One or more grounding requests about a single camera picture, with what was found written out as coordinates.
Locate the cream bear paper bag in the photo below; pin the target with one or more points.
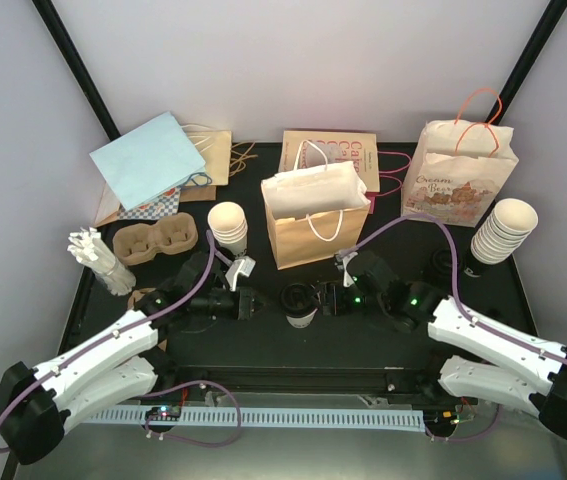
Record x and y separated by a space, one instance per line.
458 168

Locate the pulp carrier near front edge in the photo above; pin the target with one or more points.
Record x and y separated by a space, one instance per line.
136 296

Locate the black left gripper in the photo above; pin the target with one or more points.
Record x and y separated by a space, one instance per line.
243 310

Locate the kraft bag with white handles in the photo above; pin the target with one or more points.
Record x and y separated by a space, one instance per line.
313 213

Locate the small circuit board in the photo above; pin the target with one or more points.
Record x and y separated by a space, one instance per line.
456 416
163 413

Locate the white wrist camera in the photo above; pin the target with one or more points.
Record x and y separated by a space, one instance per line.
342 259
240 267

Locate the left black frame post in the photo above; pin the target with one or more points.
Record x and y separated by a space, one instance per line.
61 37

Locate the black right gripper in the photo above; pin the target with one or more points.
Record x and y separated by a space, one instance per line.
331 295

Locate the light blue paper bag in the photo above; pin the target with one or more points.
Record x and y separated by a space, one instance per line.
149 160

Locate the black front rail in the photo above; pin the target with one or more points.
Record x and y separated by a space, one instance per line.
408 385

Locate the black frame post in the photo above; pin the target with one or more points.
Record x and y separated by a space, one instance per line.
538 39
61 37

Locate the single white paper cup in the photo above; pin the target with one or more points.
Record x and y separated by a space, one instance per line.
301 321

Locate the two-cup pulp carrier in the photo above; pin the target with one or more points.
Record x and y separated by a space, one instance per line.
140 243

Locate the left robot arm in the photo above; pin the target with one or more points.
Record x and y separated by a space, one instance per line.
40 405

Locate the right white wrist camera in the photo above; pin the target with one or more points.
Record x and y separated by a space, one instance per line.
342 259

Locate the small circuit board right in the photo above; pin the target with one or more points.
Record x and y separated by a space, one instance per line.
456 416

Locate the right stack of paper cups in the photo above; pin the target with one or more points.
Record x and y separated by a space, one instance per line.
507 226

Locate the light blue cable duct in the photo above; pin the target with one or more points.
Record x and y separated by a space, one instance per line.
355 419

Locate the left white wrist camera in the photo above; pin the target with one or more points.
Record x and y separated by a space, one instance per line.
240 267

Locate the right black frame post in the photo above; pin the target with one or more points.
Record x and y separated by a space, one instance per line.
538 39

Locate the yellow flat paper bag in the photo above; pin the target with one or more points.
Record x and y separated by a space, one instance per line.
215 148

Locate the pink cakes paper bag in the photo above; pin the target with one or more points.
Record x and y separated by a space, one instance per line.
313 148

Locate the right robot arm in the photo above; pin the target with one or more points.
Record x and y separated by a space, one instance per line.
512 369

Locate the small circuit board left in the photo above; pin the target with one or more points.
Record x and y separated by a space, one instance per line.
163 413

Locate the stack of paper cups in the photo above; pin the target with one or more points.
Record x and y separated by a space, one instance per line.
228 224
507 226

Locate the left stack of paper cups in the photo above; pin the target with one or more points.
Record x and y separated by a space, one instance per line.
228 224

